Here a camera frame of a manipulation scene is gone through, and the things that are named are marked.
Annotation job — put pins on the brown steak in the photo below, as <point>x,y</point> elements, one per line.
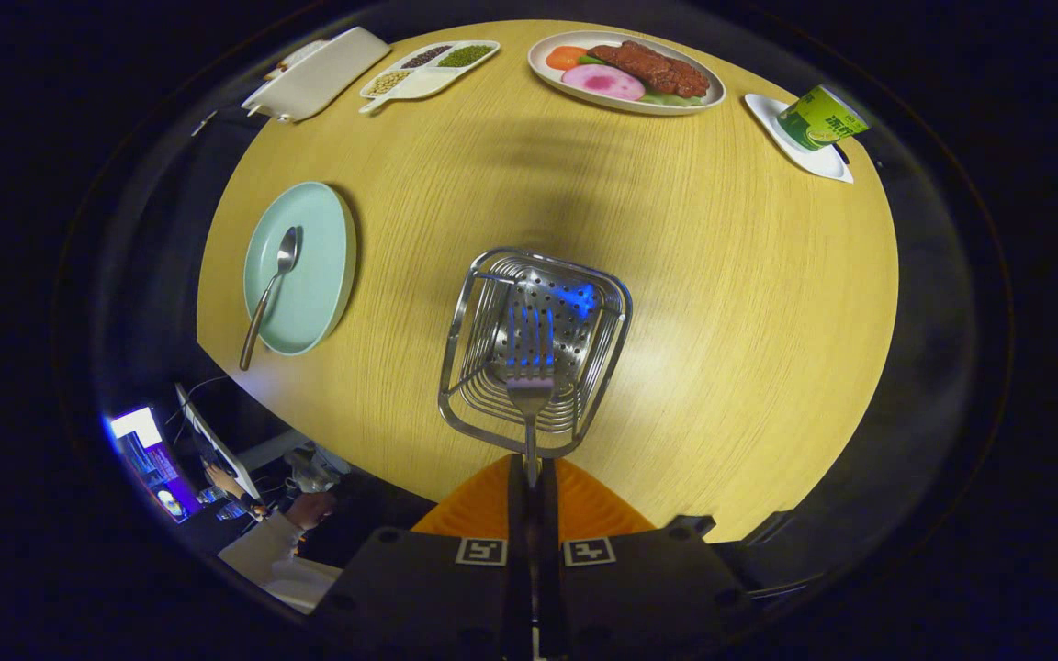
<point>653,69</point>

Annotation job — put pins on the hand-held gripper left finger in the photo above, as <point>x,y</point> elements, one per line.
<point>437,588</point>

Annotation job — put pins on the pile of yellow soybeans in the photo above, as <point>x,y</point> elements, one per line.
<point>388,83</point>

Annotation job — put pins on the white divided tray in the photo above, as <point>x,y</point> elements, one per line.
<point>425,84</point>

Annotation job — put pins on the small white saucer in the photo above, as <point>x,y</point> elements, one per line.
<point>823,163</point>

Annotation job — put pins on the pile of green beans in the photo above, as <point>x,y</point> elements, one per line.
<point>466,56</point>

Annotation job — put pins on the teal round plate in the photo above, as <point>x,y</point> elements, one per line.
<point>318,266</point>

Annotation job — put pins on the green lettuce leaf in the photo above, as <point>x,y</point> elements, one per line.
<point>671,99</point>

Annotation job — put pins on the pink round food slice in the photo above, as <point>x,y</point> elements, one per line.
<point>602,83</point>

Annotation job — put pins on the green label drink bottle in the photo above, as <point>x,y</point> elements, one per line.
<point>821,119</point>

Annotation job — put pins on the grey laptop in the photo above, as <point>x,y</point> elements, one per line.
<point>217,445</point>

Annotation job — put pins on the white toaster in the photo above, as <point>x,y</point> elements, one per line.
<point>327,73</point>

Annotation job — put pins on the silver spoon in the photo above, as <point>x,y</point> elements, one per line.
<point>287,250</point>

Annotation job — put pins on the glowing computer monitor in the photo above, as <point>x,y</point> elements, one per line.
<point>148,450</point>

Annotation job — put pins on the pile of dark beans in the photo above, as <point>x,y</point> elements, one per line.
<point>425,56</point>

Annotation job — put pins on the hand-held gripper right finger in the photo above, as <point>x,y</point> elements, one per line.
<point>639,588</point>

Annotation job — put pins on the silver fork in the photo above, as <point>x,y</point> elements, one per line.
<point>529,395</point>

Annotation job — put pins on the orange tomato slice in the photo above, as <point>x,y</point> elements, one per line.
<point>566,57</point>

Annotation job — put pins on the white oval food plate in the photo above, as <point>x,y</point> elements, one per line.
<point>545,75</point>

